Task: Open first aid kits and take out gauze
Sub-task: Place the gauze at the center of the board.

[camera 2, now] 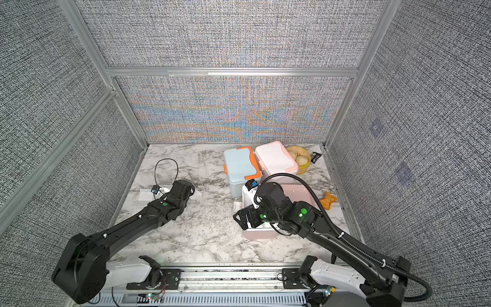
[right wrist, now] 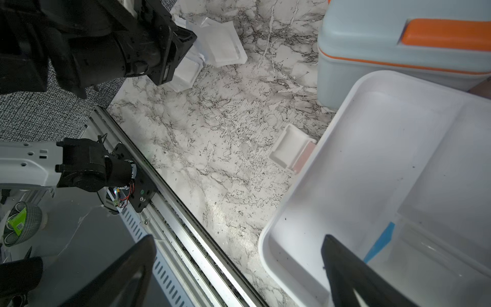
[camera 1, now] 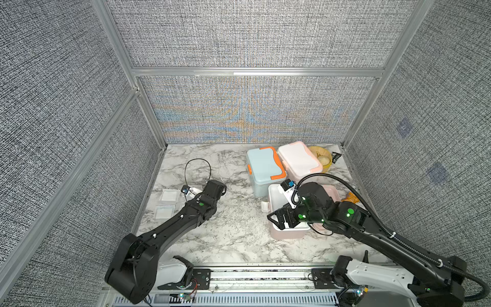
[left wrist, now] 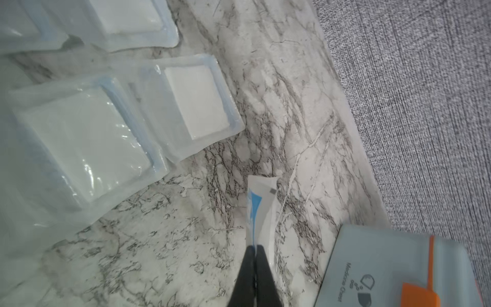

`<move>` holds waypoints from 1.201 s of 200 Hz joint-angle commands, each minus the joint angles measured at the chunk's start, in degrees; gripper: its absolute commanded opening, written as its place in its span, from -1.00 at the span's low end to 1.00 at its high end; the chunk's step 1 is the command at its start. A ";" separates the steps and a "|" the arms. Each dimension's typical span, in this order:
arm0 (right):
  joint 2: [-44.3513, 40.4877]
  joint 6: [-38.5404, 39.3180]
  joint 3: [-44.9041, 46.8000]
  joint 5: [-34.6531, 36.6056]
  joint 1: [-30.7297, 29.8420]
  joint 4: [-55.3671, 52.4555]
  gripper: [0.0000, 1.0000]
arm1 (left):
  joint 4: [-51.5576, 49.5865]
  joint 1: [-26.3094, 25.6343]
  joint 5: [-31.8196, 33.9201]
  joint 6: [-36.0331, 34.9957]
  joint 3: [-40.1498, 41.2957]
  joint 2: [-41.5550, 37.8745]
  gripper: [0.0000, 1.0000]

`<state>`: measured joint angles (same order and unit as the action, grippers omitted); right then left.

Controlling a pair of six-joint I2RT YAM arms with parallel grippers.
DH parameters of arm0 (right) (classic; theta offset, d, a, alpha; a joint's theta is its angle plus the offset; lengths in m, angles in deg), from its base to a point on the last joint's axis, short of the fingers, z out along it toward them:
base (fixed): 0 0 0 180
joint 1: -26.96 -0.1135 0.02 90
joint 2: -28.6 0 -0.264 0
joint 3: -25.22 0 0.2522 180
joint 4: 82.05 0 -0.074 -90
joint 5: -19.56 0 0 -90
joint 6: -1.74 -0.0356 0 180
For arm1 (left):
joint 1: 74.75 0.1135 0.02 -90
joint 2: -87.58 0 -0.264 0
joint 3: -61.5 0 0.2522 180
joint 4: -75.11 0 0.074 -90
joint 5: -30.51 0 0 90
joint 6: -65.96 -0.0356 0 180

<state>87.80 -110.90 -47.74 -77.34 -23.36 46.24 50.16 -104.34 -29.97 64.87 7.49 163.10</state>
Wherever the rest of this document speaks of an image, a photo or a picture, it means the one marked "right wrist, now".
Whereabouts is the pink first aid box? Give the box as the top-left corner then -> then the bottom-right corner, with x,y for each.
269,124 -> 317,174

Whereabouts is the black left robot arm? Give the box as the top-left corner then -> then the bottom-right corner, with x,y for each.
1,0 -> 197,99

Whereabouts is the blue orange first aid box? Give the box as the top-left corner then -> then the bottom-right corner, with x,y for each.
317,1 -> 490,110

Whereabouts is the aluminium front rail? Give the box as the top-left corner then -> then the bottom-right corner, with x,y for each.
82,107 -> 267,306

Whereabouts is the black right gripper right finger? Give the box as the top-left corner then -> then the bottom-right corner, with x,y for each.
321,235 -> 416,306

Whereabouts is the white tray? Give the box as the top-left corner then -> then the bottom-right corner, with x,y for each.
258,71 -> 490,306

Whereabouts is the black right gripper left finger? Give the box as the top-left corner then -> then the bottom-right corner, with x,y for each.
61,235 -> 157,306

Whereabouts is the white gauze packet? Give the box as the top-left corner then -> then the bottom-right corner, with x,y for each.
363,223 -> 490,306
164,51 -> 203,93
186,17 -> 248,67

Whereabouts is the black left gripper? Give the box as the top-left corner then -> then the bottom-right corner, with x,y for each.
134,0 -> 197,86

